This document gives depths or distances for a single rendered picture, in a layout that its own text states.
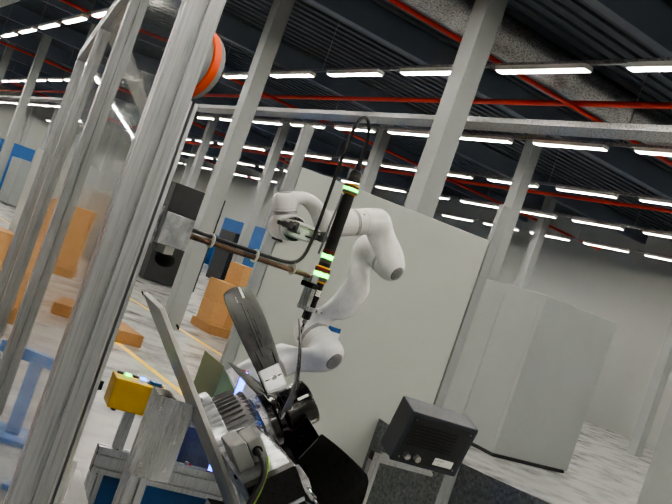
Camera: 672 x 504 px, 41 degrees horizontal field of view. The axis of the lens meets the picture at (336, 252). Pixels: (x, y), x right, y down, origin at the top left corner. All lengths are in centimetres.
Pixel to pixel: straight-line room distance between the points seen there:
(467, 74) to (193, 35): 862
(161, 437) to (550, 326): 1033
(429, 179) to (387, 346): 497
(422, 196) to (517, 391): 381
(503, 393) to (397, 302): 781
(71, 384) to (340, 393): 353
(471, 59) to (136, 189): 871
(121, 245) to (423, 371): 373
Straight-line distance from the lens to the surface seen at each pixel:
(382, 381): 458
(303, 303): 241
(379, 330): 451
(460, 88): 954
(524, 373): 1217
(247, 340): 234
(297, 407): 233
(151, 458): 224
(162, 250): 196
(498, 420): 1223
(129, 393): 270
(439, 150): 940
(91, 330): 102
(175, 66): 101
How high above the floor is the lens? 156
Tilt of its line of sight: 2 degrees up
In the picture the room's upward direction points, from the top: 19 degrees clockwise
